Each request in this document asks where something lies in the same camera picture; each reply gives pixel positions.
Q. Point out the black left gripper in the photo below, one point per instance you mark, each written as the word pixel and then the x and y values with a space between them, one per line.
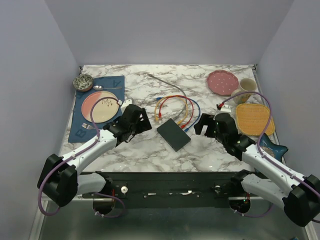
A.
pixel 144 125

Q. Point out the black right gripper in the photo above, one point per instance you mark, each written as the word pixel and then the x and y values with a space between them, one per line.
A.
pixel 207 120

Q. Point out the dark grey network switch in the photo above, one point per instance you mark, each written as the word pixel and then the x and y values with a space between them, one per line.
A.
pixel 173 135

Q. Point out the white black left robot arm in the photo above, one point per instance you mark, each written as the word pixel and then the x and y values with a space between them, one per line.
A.
pixel 61 178

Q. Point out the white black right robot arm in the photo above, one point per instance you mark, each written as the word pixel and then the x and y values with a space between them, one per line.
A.
pixel 296 194

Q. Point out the pink and cream plate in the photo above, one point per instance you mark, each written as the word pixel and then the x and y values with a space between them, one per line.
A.
pixel 104 111

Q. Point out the yellow woven mat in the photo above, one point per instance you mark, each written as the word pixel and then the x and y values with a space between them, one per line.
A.
pixel 251 119

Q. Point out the pink dotted plate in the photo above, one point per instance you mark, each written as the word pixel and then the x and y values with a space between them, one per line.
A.
pixel 222 82

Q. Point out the silver spoon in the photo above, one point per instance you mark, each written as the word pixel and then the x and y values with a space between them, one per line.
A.
pixel 101 88

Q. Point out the silver fork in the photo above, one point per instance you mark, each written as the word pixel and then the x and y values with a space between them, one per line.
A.
pixel 88 126

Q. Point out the cream ceramic mug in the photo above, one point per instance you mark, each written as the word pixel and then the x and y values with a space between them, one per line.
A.
pixel 246 85

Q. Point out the small patterned bowl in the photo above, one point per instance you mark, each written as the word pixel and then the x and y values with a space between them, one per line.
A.
pixel 83 82

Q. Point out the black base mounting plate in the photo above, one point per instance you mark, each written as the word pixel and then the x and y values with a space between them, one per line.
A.
pixel 162 190

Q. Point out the blue star shaped dish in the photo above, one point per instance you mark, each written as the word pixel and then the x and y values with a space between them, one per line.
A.
pixel 274 150

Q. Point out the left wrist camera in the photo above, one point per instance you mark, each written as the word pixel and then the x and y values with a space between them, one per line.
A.
pixel 125 103

